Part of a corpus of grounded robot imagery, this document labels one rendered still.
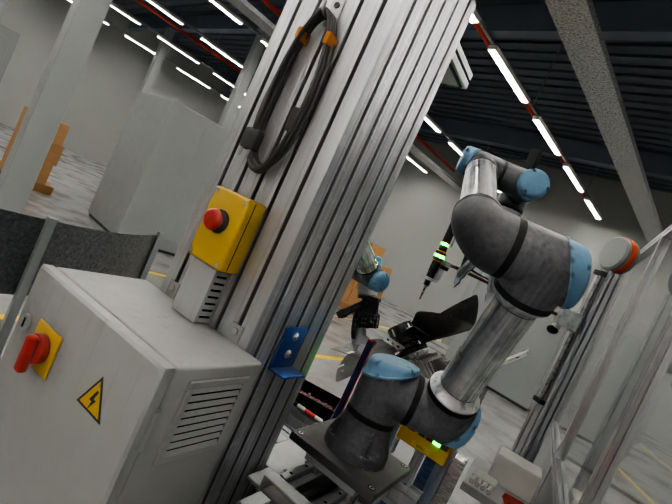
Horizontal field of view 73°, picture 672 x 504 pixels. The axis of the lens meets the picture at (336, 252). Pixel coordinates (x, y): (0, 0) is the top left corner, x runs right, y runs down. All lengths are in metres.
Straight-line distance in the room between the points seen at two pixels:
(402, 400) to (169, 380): 0.55
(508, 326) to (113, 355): 0.65
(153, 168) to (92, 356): 6.73
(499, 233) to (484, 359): 0.27
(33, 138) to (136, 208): 2.58
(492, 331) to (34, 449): 0.77
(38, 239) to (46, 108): 2.74
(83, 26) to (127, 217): 3.08
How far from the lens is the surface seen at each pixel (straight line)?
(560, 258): 0.84
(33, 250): 2.63
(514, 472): 2.00
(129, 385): 0.67
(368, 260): 1.48
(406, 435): 1.50
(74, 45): 5.24
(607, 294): 2.21
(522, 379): 9.00
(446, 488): 2.14
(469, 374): 0.97
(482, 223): 0.82
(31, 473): 0.84
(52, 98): 5.21
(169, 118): 7.38
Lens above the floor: 1.47
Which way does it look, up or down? 2 degrees down
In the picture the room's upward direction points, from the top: 25 degrees clockwise
